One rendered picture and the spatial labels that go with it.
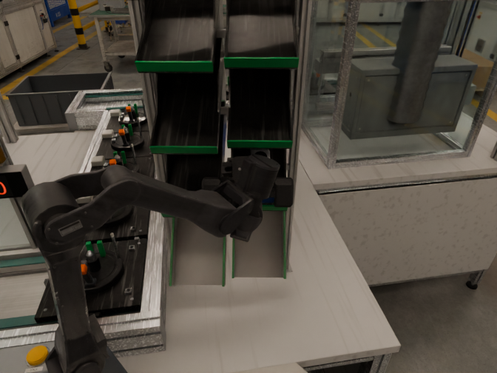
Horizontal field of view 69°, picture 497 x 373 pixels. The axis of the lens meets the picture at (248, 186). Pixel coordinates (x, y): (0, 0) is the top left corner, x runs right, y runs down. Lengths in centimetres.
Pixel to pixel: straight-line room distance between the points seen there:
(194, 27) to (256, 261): 56
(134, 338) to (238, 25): 73
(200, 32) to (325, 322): 76
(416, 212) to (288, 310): 100
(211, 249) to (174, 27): 52
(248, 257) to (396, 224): 105
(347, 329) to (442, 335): 127
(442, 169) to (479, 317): 96
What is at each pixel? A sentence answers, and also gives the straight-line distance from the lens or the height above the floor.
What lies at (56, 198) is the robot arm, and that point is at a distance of 47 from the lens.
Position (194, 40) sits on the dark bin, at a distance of 73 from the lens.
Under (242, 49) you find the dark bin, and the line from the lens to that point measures 72.
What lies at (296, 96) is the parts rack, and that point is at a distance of 83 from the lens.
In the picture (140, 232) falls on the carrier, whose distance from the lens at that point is 115.
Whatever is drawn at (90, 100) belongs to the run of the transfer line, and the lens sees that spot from 235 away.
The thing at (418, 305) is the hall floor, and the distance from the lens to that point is 235.
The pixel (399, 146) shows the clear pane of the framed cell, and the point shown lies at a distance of 175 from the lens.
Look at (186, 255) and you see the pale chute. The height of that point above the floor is 104.
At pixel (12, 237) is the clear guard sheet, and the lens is 124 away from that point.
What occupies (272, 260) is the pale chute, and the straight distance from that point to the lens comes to 95.
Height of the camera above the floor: 170
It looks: 34 degrees down
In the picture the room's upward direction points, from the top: straight up
